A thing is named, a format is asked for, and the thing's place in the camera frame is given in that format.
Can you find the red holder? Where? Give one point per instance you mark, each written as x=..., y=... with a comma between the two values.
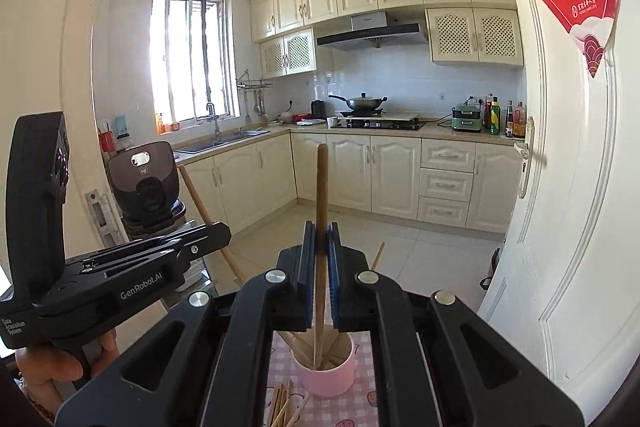
x=106, y=141

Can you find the steel kitchen sink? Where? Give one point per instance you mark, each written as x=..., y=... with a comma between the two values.
x=220, y=141

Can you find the dark object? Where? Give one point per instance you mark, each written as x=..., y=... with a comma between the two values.
x=492, y=272

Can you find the red sauce bottle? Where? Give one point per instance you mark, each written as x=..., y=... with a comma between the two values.
x=520, y=122

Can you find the wall utensil rail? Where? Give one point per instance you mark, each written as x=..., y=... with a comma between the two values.
x=252, y=83

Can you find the red box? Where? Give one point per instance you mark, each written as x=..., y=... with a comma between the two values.
x=301, y=117

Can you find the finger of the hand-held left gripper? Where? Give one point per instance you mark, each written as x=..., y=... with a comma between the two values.
x=210, y=239
x=150, y=245

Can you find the dark sauce bottle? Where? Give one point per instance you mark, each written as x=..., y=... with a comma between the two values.
x=509, y=122

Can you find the wide lattice door cabinet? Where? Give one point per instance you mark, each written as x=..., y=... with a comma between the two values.
x=475, y=37

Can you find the pile of wooden chopsticks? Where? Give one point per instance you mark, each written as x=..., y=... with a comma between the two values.
x=282, y=407

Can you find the gas stove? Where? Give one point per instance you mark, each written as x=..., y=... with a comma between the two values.
x=380, y=121

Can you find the pink checked tablecloth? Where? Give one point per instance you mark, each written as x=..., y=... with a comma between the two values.
x=345, y=412

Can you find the kitchen window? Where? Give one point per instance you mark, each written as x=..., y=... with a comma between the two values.
x=190, y=57

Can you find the hanging metal spatula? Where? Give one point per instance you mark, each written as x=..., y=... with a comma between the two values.
x=248, y=114

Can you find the range hood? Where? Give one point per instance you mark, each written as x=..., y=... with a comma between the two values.
x=372, y=34

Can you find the brown kitchen appliance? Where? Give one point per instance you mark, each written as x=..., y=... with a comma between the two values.
x=142, y=177

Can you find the hanging metal ladle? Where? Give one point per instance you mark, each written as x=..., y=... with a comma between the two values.
x=257, y=107

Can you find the person's left hand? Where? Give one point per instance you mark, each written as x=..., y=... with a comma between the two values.
x=50, y=372

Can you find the small lattice door cabinet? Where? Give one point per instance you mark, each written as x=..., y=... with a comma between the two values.
x=287, y=54

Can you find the wok with lid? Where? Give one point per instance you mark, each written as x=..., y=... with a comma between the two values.
x=362, y=103

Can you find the dark slim bottle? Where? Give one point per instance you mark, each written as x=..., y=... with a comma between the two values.
x=487, y=112

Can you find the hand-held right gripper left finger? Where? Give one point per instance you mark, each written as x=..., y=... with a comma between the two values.
x=305, y=287

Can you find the orange bottle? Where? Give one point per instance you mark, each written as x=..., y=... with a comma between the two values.
x=159, y=124

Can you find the pink cup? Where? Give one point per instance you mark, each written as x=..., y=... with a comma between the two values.
x=325, y=382

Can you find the chrome faucet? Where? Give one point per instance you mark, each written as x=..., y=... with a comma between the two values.
x=216, y=122

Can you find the long brown chopstick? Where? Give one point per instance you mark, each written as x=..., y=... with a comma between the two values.
x=378, y=254
x=322, y=187
x=192, y=192

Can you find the white plate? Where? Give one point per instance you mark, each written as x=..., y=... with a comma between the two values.
x=310, y=122

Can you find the white door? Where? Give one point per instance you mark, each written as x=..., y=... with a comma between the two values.
x=575, y=207

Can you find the green countertop appliance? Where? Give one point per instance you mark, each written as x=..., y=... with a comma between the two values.
x=467, y=119

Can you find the metal door strike plate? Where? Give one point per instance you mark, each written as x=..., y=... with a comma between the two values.
x=102, y=222

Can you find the black kettle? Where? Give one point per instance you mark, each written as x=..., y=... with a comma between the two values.
x=318, y=109

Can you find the blue box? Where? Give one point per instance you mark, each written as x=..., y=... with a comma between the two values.
x=121, y=125

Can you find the cream cabinet drawer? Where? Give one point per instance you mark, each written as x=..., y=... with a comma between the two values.
x=448, y=156
x=443, y=212
x=446, y=185

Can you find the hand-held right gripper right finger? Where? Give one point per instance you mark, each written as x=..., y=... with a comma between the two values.
x=336, y=287

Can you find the cream base cabinets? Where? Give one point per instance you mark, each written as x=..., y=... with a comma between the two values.
x=350, y=177

